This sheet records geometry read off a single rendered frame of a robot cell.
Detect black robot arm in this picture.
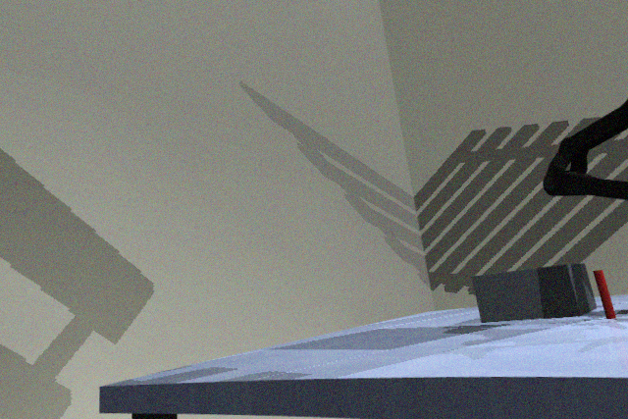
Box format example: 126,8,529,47
543,99,628,199

